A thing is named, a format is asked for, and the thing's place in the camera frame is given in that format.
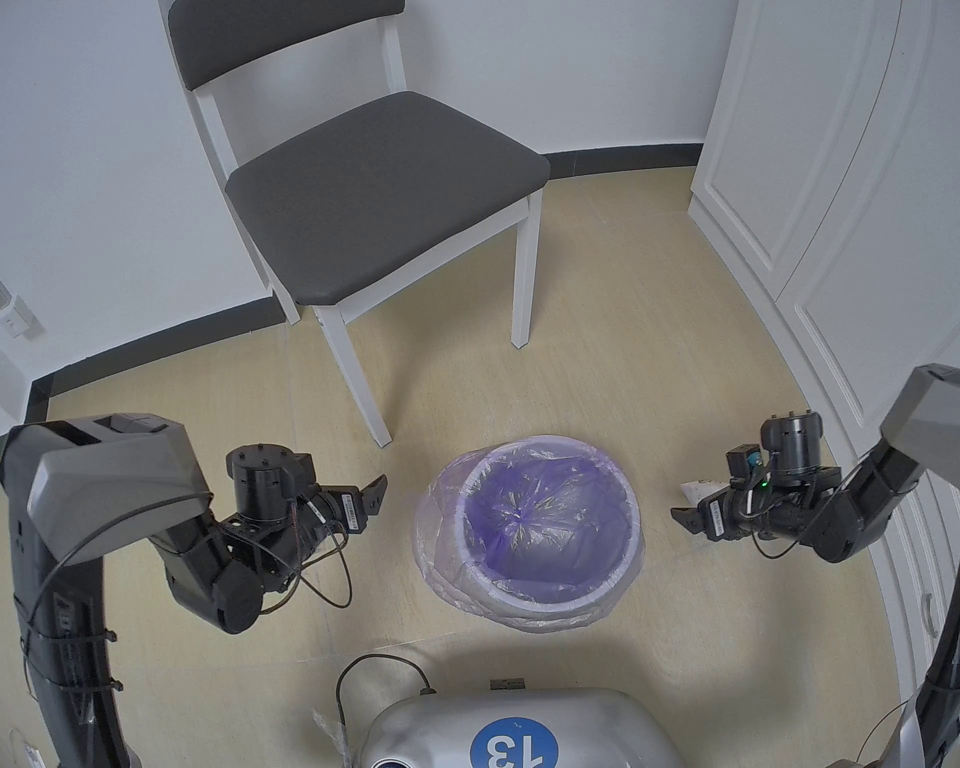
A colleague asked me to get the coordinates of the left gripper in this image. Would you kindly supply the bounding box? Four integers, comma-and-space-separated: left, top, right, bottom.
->
317, 473, 390, 538

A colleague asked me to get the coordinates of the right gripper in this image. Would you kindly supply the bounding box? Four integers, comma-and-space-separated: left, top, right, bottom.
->
669, 482, 774, 541

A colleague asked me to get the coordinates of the purple plastic bag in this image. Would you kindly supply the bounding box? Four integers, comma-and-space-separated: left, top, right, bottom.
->
412, 433, 648, 635

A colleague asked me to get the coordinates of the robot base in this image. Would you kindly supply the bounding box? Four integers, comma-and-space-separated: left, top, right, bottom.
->
360, 678, 684, 768

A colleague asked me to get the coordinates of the white trash bin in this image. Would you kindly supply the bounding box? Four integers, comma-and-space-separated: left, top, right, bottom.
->
448, 437, 646, 625

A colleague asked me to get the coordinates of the white chair with grey cushions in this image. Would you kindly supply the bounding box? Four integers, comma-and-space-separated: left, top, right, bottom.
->
159, 0, 552, 449

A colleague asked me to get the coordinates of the white wardrobe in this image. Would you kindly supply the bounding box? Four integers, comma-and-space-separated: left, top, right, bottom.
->
688, 0, 960, 654

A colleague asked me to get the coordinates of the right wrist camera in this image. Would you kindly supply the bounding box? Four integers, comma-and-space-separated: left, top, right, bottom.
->
724, 444, 765, 483

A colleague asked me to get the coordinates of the black cable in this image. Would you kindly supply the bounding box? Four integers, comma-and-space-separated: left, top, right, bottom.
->
258, 498, 354, 611
335, 654, 438, 745
752, 517, 817, 561

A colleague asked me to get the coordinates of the white wall socket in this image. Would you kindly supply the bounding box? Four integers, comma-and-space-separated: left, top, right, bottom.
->
0, 294, 36, 341

